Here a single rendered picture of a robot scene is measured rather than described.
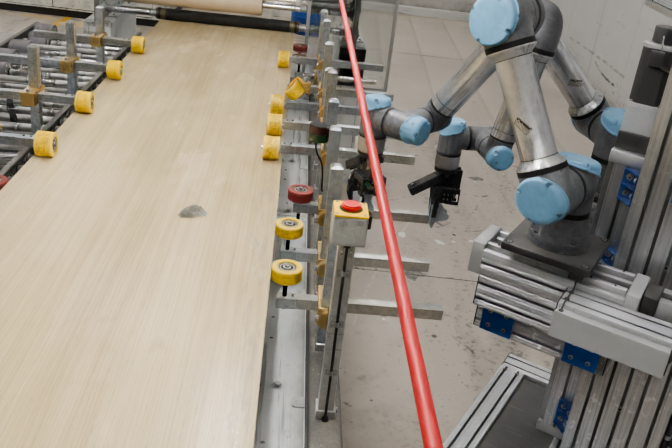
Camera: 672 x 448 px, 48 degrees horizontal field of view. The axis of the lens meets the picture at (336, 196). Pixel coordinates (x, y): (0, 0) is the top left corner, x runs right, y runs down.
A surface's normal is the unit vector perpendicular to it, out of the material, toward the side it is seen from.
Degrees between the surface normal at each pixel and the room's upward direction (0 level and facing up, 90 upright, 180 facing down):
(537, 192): 97
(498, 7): 84
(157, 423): 0
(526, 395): 0
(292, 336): 0
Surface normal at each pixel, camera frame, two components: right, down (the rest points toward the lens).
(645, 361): -0.52, 0.29
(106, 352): 0.11, -0.91
